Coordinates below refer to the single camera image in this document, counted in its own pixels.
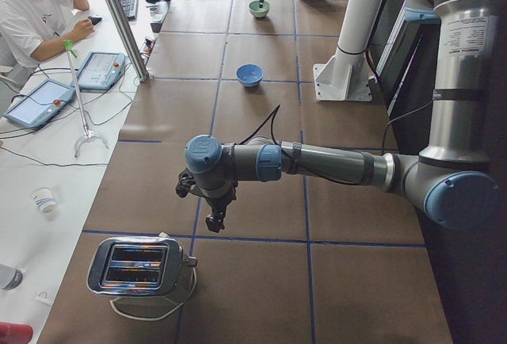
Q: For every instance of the green bowl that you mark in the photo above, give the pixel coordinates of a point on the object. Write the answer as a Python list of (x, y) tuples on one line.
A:
[(259, 9)]

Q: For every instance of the blue bowl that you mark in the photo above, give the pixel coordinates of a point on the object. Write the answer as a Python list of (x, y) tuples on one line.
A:
[(249, 75)]

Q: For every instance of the silver toaster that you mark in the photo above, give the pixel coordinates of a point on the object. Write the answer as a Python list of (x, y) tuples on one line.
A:
[(143, 270)]

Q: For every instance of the black keyboard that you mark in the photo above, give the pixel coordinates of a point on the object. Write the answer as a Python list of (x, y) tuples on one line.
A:
[(130, 8)]

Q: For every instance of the paper cup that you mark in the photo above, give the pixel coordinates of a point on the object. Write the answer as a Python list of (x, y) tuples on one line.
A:
[(44, 199)]

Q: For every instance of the far teach pendant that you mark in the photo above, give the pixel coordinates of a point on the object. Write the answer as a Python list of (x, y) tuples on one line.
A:
[(100, 71)]

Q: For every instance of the teach pendant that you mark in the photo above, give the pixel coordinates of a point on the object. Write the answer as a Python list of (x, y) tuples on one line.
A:
[(44, 102), (100, 71)]

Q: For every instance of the black computer mouse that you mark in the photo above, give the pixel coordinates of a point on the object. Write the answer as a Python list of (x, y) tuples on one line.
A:
[(95, 19)]

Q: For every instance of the near teach pendant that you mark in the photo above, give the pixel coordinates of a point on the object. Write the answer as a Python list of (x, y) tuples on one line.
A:
[(44, 102)]

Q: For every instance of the reacher grabber tool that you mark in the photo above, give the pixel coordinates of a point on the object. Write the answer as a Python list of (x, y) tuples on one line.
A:
[(88, 134)]

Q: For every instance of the grey bottle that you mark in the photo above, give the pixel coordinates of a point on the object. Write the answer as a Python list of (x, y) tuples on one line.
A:
[(10, 277)]

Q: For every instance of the person in white shirt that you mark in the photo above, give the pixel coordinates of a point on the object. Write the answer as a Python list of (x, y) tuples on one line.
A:
[(35, 30)]

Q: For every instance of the red can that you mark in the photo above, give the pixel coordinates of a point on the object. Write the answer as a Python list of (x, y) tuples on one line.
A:
[(13, 333)]

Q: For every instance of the aluminium frame post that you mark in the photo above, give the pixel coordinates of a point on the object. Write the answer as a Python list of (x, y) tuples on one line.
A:
[(128, 39)]

